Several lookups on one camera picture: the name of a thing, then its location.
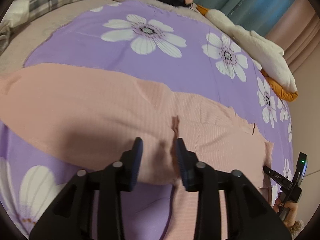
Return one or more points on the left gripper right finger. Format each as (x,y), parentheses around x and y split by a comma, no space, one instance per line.
(249,216)

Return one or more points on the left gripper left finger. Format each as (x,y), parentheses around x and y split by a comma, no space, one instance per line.
(70,214)

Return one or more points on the pink ribbed knit top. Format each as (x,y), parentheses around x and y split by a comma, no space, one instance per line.
(56,114)

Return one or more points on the person's right hand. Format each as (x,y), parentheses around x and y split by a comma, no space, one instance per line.
(290,219)

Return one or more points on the orange plush fabric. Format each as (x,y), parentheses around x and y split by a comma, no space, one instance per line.
(280,87)

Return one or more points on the white plush goose toy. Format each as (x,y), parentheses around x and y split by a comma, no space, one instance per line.
(252,45)

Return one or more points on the pink sheer curtain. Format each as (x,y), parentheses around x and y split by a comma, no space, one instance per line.
(297,32)

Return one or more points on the purple floral bed sheet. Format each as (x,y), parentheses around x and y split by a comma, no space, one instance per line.
(186,55)

